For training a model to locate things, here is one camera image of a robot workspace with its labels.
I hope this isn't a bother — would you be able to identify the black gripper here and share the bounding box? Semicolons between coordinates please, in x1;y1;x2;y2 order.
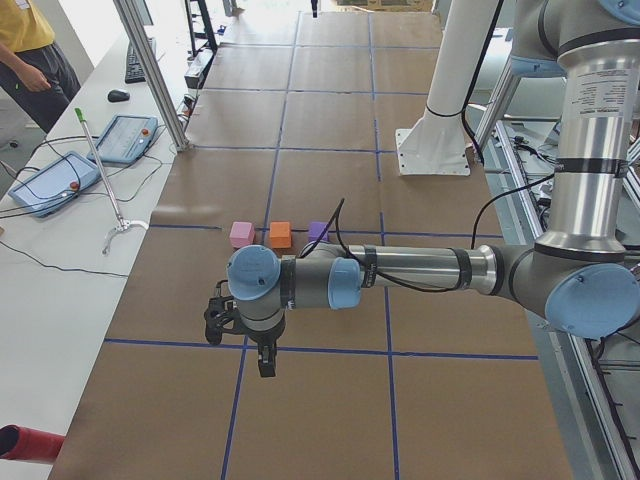
247;319;286;378

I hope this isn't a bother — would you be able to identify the orange foam block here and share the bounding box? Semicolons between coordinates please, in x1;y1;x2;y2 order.
269;221;292;249

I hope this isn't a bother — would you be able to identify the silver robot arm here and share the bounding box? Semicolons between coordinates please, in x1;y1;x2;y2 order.
205;1;639;377

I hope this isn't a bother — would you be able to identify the pink foam block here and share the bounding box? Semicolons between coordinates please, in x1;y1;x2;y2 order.
229;221;255;249

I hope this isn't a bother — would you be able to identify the purple foam block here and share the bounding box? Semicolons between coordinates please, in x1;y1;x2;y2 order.
308;221;329;242

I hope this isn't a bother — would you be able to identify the grabber reacher stick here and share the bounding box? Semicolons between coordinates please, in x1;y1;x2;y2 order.
74;108;149;255

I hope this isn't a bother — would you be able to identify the brown paper table cover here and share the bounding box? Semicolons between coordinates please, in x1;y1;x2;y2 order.
49;9;576;480

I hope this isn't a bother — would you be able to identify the far teach pendant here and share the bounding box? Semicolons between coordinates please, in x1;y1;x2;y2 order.
95;115;158;166

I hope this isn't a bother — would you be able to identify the teach pendant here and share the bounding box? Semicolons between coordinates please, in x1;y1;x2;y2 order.
95;115;158;166
8;151;100;217

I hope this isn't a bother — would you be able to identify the near teach pendant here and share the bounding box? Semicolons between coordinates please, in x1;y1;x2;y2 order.
8;151;100;217

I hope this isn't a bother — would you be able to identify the red cylinder object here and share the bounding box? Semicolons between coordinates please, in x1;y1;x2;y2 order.
1;425;65;464

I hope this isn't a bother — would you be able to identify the black computer mouse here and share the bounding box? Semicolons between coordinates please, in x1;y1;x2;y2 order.
107;89;130;103

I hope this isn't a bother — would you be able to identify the black keyboard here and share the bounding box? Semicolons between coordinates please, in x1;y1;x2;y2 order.
124;42;145;84

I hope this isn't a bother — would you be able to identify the person in yellow shirt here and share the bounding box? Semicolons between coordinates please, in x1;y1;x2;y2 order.
1;0;81;133

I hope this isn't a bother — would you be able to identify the black camera cable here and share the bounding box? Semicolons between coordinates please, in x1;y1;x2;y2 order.
299;197;556;293

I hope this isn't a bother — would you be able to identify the aluminium frame post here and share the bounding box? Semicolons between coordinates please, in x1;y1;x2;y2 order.
113;0;190;152

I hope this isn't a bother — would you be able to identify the white camera mast pedestal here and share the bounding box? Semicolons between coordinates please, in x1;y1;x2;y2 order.
396;0;502;176

